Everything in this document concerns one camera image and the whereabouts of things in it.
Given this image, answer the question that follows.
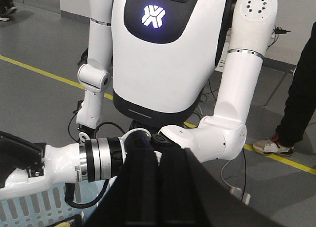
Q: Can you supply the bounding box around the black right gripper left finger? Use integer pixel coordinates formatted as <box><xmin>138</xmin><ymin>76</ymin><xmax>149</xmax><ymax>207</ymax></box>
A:
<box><xmin>86</xmin><ymin>148</ymin><xmax>161</xmax><ymax>227</ymax></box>

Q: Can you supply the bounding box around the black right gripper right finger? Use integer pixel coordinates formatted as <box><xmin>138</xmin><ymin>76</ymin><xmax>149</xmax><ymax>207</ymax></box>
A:
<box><xmin>159</xmin><ymin>148</ymin><xmax>279</xmax><ymax>227</ymax></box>

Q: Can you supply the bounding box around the black Franzzi cookie box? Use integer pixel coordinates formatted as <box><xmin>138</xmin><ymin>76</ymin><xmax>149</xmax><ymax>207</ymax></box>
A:
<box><xmin>48</xmin><ymin>214</ymin><xmax>83</xmax><ymax>227</ymax></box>

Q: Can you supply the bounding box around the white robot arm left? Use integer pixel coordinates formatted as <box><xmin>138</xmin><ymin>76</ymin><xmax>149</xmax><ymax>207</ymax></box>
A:
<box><xmin>77</xmin><ymin>0</ymin><xmax>277</xmax><ymax>182</ymax></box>

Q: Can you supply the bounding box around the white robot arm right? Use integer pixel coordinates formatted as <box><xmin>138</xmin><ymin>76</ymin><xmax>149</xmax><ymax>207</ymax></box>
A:
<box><xmin>77</xmin><ymin>0</ymin><xmax>277</xmax><ymax>227</ymax></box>

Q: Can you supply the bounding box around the light blue plastic basket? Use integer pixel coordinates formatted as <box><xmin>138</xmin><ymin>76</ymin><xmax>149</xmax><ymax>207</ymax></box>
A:
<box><xmin>0</xmin><ymin>181</ymin><xmax>105</xmax><ymax>227</ymax></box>

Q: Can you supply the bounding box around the white robot hand holding basket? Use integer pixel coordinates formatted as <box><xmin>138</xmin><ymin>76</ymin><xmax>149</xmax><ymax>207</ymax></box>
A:
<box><xmin>0</xmin><ymin>131</ymin><xmax>88</xmax><ymax>200</ymax></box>

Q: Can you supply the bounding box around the seated person in black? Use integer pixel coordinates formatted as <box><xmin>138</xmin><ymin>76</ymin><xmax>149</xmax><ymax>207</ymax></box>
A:
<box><xmin>252</xmin><ymin>23</ymin><xmax>316</xmax><ymax>156</ymax></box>

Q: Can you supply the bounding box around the white humanoid robot body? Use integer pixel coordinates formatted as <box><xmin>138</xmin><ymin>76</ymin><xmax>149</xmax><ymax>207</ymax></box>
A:
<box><xmin>112</xmin><ymin>0</ymin><xmax>233</xmax><ymax>128</ymax></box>

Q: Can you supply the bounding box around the standing person in black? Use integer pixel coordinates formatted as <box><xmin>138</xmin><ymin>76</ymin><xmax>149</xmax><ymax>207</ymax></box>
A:
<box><xmin>0</xmin><ymin>0</ymin><xmax>17</xmax><ymax>21</ymax></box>

